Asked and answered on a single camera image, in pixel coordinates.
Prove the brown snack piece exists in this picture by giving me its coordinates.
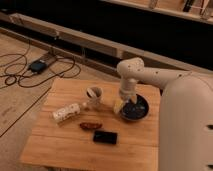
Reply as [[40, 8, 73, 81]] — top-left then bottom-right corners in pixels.
[[80, 122, 102, 130]]

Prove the black eraser block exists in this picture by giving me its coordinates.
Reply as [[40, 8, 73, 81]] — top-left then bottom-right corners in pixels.
[[93, 131, 117, 144]]

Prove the dark blue bowl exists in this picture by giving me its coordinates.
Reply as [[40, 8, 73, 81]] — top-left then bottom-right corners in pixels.
[[120, 95, 149, 121]]

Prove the black floor cable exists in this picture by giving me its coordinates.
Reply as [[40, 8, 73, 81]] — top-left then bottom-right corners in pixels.
[[0, 39, 82, 89]]

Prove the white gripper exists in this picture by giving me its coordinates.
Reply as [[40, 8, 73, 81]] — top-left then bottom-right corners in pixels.
[[114, 78, 137, 114]]

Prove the white paper cup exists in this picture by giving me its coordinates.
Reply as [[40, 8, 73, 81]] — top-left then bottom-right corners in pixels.
[[86, 87, 103, 108]]

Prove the black power adapter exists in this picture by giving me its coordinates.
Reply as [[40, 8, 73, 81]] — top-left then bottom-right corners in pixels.
[[28, 60, 47, 74]]

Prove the wooden table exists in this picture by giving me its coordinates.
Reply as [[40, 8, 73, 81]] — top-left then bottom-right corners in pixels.
[[20, 79, 160, 171]]

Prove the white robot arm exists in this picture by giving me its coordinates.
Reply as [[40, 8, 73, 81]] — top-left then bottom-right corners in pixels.
[[114, 57, 213, 171]]

